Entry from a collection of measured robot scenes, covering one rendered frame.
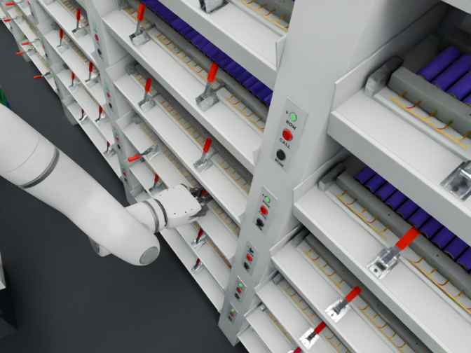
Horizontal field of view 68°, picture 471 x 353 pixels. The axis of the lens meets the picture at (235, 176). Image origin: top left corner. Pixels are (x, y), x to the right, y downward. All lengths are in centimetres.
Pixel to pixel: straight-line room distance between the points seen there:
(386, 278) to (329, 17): 36
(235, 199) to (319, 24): 48
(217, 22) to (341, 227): 37
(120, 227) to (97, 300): 81
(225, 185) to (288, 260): 23
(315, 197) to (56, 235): 128
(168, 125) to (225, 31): 44
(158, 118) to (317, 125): 59
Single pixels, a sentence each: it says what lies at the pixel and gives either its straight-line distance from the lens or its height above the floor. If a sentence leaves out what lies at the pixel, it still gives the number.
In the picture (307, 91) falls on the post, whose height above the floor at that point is 110.
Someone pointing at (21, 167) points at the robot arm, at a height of 92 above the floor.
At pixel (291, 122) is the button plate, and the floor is 105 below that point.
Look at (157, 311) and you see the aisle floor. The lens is 144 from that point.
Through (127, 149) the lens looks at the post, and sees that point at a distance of 132.
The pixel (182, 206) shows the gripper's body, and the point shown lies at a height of 64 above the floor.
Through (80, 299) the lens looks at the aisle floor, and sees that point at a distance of 151.
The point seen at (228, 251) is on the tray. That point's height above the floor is 52.
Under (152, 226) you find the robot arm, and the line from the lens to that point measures 84.
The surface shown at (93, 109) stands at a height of 33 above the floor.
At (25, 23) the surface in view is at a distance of 233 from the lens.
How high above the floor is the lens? 136
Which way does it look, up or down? 50 degrees down
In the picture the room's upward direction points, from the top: 10 degrees clockwise
